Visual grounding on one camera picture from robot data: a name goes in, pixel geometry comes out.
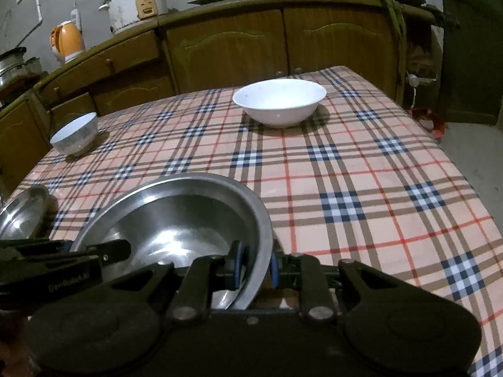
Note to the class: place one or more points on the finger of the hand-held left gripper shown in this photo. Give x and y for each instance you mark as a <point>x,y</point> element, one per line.
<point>114,251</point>
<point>47,244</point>

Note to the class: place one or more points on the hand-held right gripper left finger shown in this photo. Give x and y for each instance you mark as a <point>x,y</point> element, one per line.
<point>235,264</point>

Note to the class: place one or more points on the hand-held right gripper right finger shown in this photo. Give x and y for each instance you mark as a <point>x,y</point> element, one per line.
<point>275,271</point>

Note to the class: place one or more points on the stainless steel plate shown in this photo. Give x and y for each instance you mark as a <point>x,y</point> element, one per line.
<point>19,216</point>

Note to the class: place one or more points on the stainless steel bowl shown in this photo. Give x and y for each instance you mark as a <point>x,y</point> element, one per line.
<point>169,224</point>

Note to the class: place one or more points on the person's left hand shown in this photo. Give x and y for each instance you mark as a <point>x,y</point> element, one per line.
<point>11,337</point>

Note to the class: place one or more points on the small blue-white ceramic bowl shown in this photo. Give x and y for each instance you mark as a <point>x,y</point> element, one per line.
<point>74,135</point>

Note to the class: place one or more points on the plaid tablecloth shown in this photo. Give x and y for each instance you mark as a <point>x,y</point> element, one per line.
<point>353,188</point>

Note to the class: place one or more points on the wide white ceramic bowl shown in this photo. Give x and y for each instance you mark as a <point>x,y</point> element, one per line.
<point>281,106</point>

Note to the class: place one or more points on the metal steamer pot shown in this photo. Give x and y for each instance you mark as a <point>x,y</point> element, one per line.
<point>13,66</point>

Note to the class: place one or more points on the orange electric kettle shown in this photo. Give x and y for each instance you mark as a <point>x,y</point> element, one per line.
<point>68,43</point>

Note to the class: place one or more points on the wooden kitchen cabinet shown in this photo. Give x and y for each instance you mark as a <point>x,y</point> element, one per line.
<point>235,51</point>

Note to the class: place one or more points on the red plastic item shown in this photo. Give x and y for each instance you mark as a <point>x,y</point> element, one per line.
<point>430,121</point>

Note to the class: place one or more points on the white rice cooker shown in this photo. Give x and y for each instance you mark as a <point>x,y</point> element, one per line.
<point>133,8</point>

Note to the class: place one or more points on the dark green door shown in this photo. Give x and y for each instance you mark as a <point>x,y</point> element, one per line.
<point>471,47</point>

